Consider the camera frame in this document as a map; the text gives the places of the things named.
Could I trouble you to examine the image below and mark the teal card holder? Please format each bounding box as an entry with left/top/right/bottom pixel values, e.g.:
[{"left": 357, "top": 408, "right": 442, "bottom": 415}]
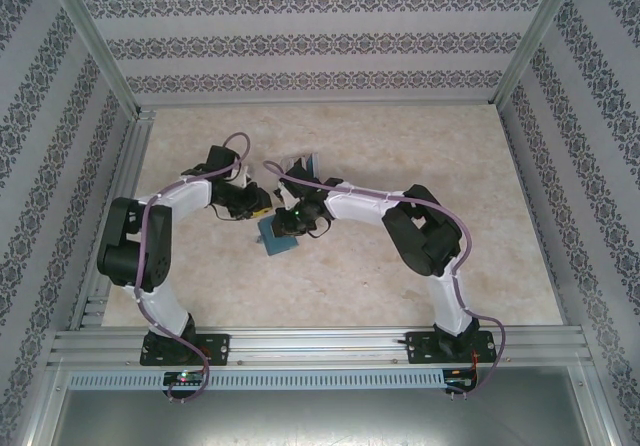
[{"left": 256, "top": 215, "right": 301, "bottom": 257}]

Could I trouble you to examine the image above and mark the aluminium crossbar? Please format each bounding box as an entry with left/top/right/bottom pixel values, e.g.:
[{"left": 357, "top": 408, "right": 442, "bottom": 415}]
[{"left": 134, "top": 99, "right": 499, "bottom": 110}]

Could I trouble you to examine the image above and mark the left controller board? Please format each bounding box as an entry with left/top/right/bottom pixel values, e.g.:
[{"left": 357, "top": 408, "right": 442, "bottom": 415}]
[{"left": 163, "top": 370, "right": 209, "bottom": 388}]

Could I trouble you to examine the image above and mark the controller board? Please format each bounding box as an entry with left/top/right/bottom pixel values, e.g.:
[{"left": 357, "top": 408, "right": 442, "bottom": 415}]
[
  {"left": 443, "top": 371, "right": 479, "bottom": 391},
  {"left": 163, "top": 370, "right": 209, "bottom": 388}
]

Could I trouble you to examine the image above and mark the grey metal sheet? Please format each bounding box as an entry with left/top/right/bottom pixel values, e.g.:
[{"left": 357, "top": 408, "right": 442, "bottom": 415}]
[{"left": 49, "top": 388, "right": 614, "bottom": 446}]

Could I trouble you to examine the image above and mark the right controller board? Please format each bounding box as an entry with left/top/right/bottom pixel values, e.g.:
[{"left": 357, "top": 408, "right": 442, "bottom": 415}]
[{"left": 443, "top": 371, "right": 479, "bottom": 391}]

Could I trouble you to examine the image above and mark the right gripper thin black cable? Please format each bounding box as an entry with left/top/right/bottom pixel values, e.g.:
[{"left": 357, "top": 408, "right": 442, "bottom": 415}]
[{"left": 304, "top": 213, "right": 334, "bottom": 241}]

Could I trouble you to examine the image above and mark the gripper thin black cable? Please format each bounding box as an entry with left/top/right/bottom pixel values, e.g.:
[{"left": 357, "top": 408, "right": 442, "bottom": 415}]
[
  {"left": 304, "top": 213, "right": 334, "bottom": 241},
  {"left": 207, "top": 200, "right": 251, "bottom": 225}
]

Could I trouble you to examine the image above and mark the left gripper thin black cable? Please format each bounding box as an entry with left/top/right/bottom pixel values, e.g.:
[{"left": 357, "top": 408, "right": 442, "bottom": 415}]
[{"left": 207, "top": 200, "right": 251, "bottom": 225}]

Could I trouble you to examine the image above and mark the aluminium side rail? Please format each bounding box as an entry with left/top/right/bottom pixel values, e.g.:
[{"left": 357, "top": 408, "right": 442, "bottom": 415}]
[{"left": 67, "top": 108, "right": 157, "bottom": 332}]

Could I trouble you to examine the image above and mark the aluminium mounting rail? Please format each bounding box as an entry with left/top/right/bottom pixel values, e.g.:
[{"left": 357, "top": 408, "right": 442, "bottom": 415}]
[{"left": 47, "top": 326, "right": 596, "bottom": 367}]

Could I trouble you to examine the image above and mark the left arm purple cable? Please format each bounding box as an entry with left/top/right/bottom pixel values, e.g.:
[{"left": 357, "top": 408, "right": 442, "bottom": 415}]
[{"left": 133, "top": 133, "right": 252, "bottom": 402}]

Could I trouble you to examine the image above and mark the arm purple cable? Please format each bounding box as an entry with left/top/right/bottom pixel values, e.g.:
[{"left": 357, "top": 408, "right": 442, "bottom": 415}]
[
  {"left": 263, "top": 160, "right": 511, "bottom": 397},
  {"left": 133, "top": 133, "right": 252, "bottom": 402}
]

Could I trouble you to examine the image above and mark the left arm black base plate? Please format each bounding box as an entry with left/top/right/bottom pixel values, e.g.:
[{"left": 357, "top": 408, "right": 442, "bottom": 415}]
[{"left": 139, "top": 333, "right": 231, "bottom": 367}]

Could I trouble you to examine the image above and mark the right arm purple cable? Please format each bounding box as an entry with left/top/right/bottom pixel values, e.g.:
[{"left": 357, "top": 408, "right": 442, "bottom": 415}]
[{"left": 263, "top": 160, "right": 511, "bottom": 397}]

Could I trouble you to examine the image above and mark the slotted grey cable duct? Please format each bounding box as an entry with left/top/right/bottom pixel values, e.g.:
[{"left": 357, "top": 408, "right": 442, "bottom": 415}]
[{"left": 67, "top": 368, "right": 446, "bottom": 390}]

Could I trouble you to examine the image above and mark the aluminium frame post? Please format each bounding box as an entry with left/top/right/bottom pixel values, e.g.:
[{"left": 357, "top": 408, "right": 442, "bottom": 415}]
[
  {"left": 43, "top": 0, "right": 144, "bottom": 117},
  {"left": 492, "top": 0, "right": 586, "bottom": 107}
]

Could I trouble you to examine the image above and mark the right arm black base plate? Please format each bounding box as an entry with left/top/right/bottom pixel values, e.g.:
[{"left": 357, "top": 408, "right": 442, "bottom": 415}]
[{"left": 405, "top": 330, "right": 494, "bottom": 366}]

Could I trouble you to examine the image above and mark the aluminium frame upright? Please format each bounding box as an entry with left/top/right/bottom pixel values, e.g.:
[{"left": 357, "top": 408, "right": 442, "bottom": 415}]
[
  {"left": 19, "top": 363, "right": 69, "bottom": 446},
  {"left": 569, "top": 363, "right": 621, "bottom": 446}
]

